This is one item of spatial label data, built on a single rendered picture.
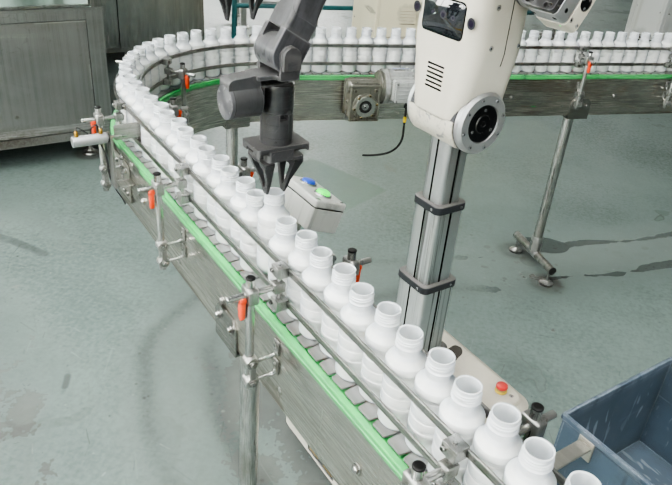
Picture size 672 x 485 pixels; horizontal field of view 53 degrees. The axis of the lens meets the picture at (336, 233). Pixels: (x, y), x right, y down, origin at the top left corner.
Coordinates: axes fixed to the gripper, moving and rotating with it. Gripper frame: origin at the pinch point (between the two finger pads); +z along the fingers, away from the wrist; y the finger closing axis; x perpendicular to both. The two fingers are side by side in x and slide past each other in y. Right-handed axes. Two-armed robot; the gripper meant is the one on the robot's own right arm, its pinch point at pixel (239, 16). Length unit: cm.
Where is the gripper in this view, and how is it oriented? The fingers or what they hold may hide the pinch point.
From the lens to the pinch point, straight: 159.6
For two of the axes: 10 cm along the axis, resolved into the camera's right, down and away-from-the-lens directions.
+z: -0.8, 8.7, 4.9
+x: 5.5, 4.5, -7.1
